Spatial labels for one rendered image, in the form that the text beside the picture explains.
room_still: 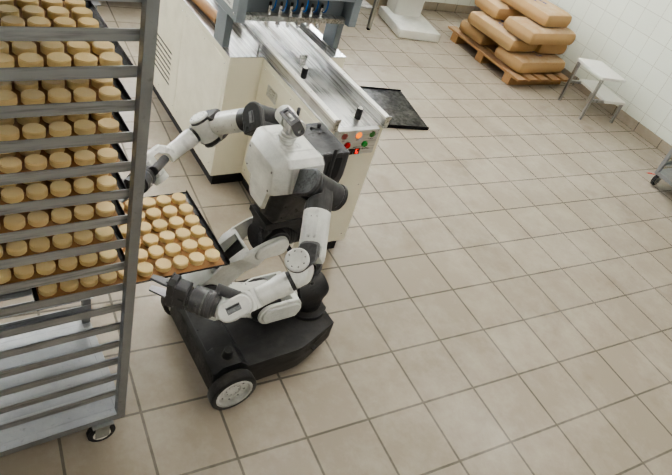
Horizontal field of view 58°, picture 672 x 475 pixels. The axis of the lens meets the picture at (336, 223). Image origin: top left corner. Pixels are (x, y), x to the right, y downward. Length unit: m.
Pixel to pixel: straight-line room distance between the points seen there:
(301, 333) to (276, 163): 0.96
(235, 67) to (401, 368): 1.73
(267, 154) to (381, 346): 1.33
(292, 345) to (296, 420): 0.31
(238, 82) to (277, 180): 1.36
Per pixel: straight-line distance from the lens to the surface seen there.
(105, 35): 1.48
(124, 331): 2.08
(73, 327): 2.70
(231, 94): 3.38
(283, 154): 2.07
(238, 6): 3.17
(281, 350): 2.68
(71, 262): 1.90
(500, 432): 3.04
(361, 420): 2.78
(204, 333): 2.64
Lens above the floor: 2.21
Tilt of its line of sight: 37 degrees down
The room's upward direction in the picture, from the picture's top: 19 degrees clockwise
